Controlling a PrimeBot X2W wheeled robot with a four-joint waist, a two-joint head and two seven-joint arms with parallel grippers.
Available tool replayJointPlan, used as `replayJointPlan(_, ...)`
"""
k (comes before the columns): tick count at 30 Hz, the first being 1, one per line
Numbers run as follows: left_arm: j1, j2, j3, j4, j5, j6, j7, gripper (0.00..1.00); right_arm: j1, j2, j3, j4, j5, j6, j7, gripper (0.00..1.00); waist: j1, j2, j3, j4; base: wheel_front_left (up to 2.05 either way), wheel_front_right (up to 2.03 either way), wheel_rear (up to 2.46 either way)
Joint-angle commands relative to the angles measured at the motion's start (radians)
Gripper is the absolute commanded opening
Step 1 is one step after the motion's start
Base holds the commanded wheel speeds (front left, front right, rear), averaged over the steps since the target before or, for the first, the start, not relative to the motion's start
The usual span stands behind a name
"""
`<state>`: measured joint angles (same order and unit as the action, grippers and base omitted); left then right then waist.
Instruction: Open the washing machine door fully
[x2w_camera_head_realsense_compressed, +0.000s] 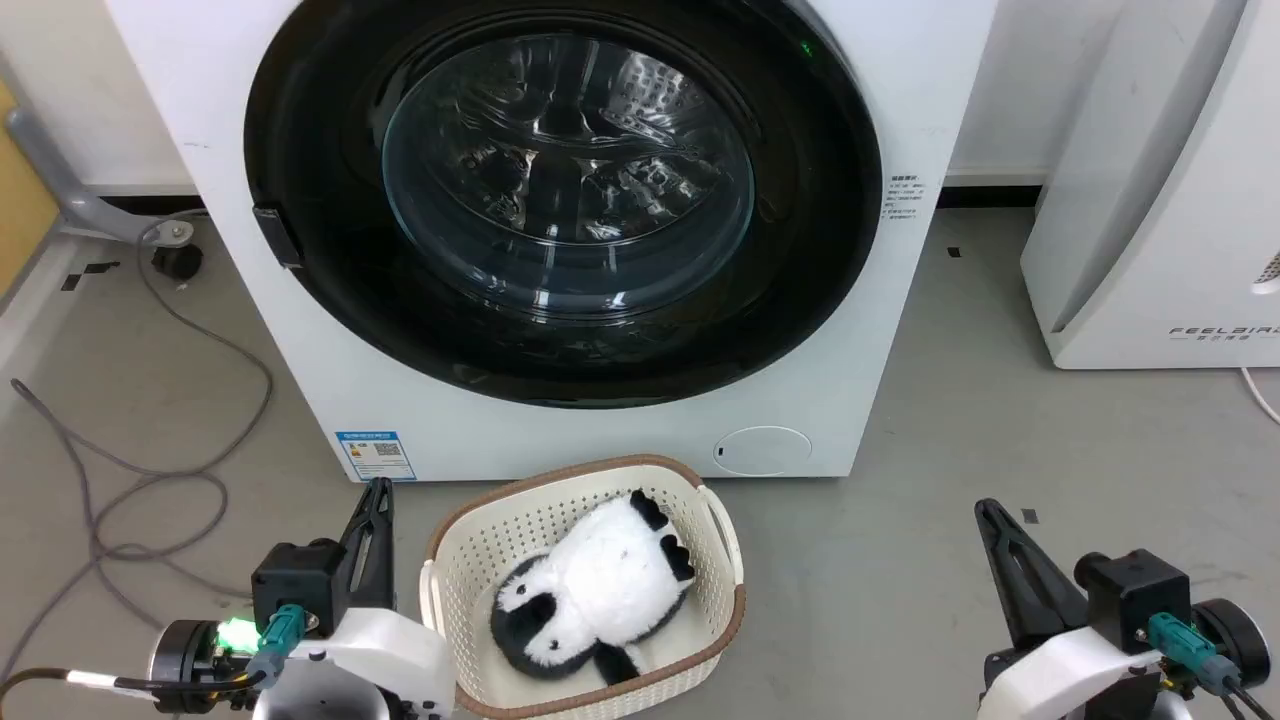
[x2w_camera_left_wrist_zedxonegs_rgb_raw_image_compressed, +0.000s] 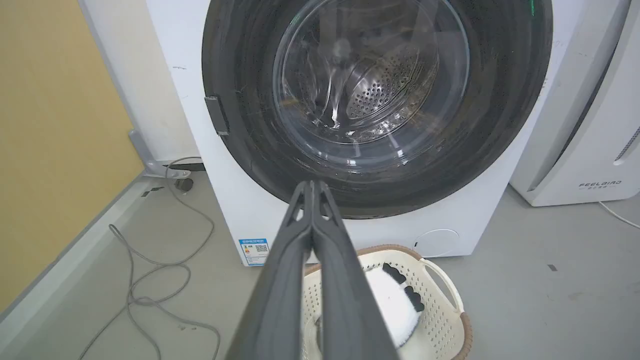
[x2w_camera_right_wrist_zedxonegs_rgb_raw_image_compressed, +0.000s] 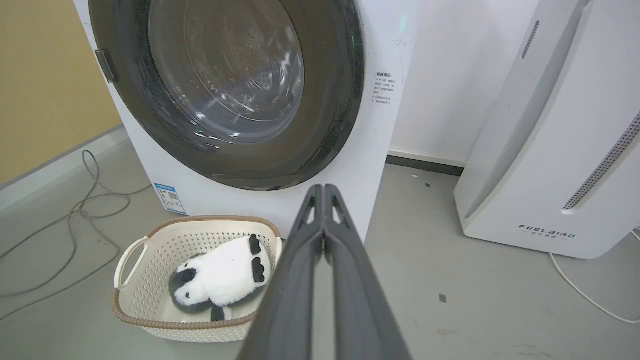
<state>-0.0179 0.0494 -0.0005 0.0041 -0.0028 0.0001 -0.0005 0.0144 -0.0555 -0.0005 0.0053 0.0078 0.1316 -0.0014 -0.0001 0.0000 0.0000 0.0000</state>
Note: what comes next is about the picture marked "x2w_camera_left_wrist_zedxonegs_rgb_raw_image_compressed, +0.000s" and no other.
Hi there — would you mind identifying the white washing machine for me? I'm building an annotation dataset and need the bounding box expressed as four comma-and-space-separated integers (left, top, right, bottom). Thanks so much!
79, 0, 586, 267

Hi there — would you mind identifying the cream plastic laundry basket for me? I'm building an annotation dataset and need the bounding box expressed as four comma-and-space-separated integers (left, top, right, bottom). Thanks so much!
301, 244, 474, 360

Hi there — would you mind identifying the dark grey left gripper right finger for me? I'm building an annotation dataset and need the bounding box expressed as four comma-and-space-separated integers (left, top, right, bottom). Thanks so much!
311, 180, 400, 360

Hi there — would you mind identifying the round black washing machine door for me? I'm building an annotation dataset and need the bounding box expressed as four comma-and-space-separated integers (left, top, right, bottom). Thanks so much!
201, 0, 554, 220

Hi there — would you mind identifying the blue energy label sticker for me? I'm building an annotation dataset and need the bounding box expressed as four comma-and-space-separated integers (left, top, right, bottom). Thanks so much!
238, 238, 271, 267

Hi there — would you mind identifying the white and black plush toy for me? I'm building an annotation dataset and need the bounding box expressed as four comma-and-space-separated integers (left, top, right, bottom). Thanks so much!
364, 263, 426, 349

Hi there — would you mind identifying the grey power cable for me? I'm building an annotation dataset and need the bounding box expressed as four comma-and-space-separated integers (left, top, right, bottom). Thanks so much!
78, 156, 222, 360

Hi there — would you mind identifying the white thin cable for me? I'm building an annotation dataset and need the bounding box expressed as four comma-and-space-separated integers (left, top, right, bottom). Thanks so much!
598, 201, 640, 230

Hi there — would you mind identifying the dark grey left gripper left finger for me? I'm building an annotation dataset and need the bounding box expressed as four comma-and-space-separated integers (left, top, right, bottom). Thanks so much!
226, 180, 314, 360

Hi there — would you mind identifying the white air purifier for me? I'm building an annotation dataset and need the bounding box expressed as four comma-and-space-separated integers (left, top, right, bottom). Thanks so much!
509, 0, 640, 208

